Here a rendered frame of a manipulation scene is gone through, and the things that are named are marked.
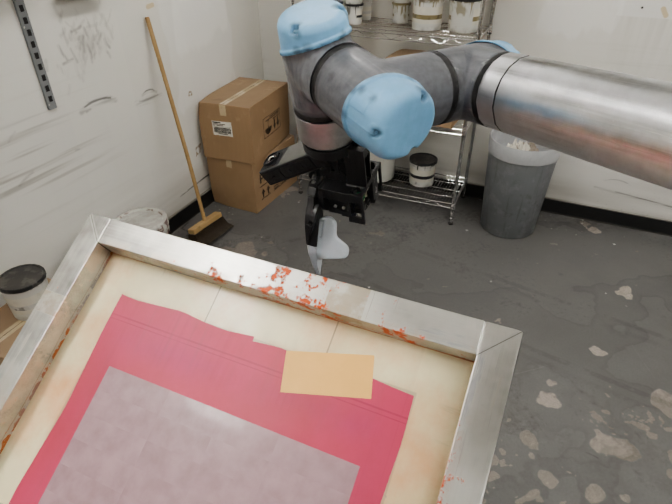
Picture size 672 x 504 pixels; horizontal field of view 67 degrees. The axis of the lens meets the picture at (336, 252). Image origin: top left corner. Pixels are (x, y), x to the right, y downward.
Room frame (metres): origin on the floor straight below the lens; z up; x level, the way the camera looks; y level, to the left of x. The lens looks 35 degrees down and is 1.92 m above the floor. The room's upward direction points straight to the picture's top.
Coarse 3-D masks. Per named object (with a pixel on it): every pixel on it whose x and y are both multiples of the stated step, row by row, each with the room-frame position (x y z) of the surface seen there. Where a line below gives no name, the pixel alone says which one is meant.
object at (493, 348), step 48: (96, 240) 0.58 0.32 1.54; (144, 240) 0.56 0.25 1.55; (48, 288) 0.53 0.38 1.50; (240, 288) 0.49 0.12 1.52; (288, 288) 0.47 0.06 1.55; (336, 288) 0.46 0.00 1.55; (48, 336) 0.47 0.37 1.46; (432, 336) 0.39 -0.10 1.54; (480, 336) 0.38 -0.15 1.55; (0, 384) 0.42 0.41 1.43; (480, 384) 0.34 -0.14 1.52; (0, 432) 0.38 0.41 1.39; (480, 432) 0.30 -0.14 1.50; (480, 480) 0.27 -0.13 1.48
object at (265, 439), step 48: (240, 384) 0.40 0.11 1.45; (384, 384) 0.38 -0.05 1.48; (240, 432) 0.36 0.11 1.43; (288, 432) 0.35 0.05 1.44; (336, 432) 0.34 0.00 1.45; (384, 432) 0.34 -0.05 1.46; (240, 480) 0.31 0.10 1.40; (288, 480) 0.31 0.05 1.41; (336, 480) 0.30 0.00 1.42; (384, 480) 0.30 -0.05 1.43
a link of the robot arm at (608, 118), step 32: (448, 64) 0.52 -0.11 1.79; (480, 64) 0.52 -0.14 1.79; (512, 64) 0.49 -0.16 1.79; (544, 64) 0.47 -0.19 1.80; (576, 64) 0.46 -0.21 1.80; (480, 96) 0.49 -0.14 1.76; (512, 96) 0.46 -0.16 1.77; (544, 96) 0.44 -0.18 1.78; (576, 96) 0.42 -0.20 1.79; (608, 96) 0.40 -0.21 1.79; (640, 96) 0.38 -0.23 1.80; (512, 128) 0.46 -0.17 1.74; (544, 128) 0.43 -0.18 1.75; (576, 128) 0.40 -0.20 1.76; (608, 128) 0.38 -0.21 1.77; (640, 128) 0.36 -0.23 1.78; (608, 160) 0.38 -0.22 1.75; (640, 160) 0.36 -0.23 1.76
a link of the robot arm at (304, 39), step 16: (320, 0) 0.58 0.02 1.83; (288, 16) 0.56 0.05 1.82; (304, 16) 0.55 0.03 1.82; (320, 16) 0.55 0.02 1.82; (336, 16) 0.54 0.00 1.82; (288, 32) 0.54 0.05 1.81; (304, 32) 0.53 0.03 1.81; (320, 32) 0.53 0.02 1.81; (336, 32) 0.54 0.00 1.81; (288, 48) 0.54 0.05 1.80; (304, 48) 0.53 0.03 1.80; (320, 48) 0.53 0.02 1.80; (288, 64) 0.55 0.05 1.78; (304, 64) 0.53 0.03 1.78; (288, 80) 0.57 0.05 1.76; (304, 80) 0.53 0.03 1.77; (304, 96) 0.55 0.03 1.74; (304, 112) 0.56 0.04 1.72; (320, 112) 0.55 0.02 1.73
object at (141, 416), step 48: (144, 336) 0.47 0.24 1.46; (192, 336) 0.46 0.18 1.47; (240, 336) 0.45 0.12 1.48; (96, 384) 0.43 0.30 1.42; (144, 384) 0.42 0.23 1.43; (192, 384) 0.41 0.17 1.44; (96, 432) 0.38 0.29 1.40; (144, 432) 0.37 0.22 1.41; (192, 432) 0.36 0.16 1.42; (48, 480) 0.34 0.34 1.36; (96, 480) 0.33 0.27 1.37; (144, 480) 0.33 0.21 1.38; (192, 480) 0.32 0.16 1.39
